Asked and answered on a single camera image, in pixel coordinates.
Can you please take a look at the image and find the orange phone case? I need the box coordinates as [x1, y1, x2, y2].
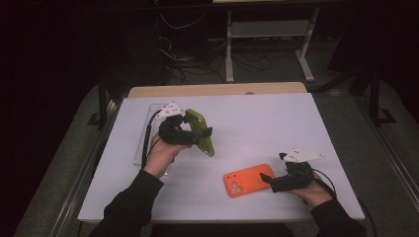
[222, 163, 277, 198]

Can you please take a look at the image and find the green phone case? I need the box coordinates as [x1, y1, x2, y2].
[184, 109, 216, 158]

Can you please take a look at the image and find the white metal desk frame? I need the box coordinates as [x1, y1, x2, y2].
[224, 7, 321, 83]

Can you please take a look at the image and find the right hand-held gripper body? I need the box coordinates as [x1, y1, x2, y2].
[270, 148, 325, 194]

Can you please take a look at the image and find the person's right hand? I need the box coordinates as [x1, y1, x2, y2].
[289, 172, 334, 209]

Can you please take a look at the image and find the metal floor rail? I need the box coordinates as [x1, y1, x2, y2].
[354, 97, 419, 201]
[47, 100, 121, 237]

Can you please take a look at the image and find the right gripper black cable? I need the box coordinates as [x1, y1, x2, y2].
[311, 167, 338, 199]

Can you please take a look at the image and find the black metal stand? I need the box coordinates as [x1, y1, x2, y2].
[86, 73, 117, 128]
[368, 60, 398, 128]

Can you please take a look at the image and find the wooden table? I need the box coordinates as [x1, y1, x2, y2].
[127, 81, 308, 99]

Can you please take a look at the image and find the tangle of floor cables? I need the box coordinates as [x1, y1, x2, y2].
[154, 9, 288, 85]

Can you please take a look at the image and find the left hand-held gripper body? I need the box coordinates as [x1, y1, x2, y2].
[155, 102, 203, 146]

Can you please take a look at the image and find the clear plastic tray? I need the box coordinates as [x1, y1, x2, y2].
[132, 103, 179, 176]

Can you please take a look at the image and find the white table cover board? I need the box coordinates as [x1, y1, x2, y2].
[77, 92, 366, 222]

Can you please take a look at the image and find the person's left hand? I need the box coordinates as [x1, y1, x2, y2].
[143, 130, 190, 180]

